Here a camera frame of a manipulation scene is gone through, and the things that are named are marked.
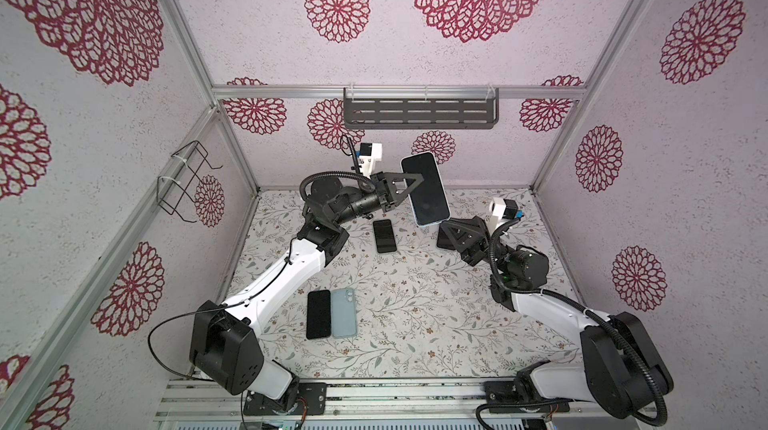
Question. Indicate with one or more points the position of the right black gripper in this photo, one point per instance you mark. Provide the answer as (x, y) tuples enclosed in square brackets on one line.
[(475, 244)]

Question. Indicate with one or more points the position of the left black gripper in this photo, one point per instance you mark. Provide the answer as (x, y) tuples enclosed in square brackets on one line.
[(393, 199)]

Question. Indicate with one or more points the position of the black phone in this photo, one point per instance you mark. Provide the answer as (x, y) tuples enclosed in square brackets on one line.
[(428, 199), (384, 236)]

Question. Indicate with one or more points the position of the light blue phone case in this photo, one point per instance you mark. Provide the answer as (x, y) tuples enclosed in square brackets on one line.
[(343, 313)]

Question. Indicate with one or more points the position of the black phone removed from case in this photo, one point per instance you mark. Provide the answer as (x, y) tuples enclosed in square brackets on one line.
[(319, 318)]

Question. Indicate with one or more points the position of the black smartphone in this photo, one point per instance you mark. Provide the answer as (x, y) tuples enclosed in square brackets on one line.
[(443, 240)]

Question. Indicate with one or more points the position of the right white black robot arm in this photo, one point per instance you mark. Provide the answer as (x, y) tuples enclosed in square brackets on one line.
[(621, 369)]

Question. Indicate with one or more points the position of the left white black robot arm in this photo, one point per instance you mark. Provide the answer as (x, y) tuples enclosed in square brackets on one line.
[(225, 342)]

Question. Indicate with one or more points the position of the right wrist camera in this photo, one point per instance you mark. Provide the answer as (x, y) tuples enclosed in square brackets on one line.
[(502, 210)]

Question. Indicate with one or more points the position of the grey slotted wall shelf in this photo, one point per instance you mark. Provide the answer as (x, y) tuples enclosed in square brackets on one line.
[(419, 113)]

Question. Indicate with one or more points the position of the black wire wall basket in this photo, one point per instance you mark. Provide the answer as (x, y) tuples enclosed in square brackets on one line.
[(193, 193)]

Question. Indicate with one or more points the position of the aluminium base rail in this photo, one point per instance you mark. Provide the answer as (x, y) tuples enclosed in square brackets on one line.
[(327, 399)]

